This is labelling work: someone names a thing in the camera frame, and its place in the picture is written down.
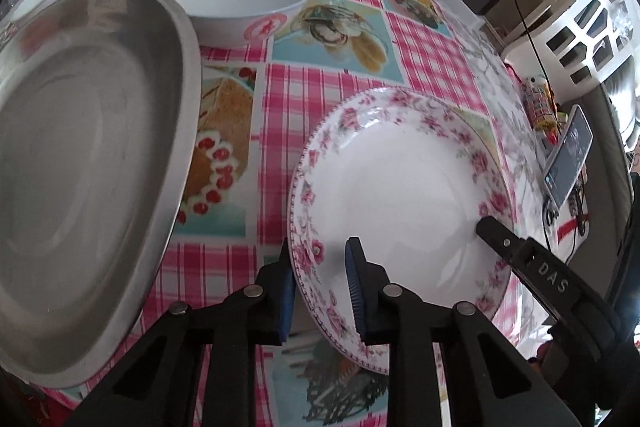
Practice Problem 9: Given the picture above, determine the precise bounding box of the pink floral ceramic plate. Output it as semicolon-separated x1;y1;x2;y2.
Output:
287;87;516;375

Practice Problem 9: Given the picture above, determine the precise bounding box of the black cable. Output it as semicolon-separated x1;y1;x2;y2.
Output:
492;0;576;108

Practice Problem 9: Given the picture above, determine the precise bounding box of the grey leaf-print white tablecloth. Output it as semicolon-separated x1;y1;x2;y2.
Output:
440;0;556;358

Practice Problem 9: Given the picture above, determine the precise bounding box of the pink checked printed tablecloth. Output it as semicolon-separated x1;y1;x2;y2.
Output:
0;0;506;427

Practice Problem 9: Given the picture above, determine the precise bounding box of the white plastic basket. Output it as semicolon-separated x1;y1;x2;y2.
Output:
502;0;640;102

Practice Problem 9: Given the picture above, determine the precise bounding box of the smartphone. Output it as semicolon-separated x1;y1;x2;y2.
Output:
544;104;594;210

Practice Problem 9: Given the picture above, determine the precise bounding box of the large stainless steel plate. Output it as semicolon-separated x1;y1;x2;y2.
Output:
0;0;203;390

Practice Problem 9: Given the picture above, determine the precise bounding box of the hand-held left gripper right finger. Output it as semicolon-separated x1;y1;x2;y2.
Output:
344;237;583;427

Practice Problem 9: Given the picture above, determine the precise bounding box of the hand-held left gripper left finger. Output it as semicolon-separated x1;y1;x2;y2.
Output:
60;238;297;427

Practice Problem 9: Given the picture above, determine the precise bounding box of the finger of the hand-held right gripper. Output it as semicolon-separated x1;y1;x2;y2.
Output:
476;217;623;360

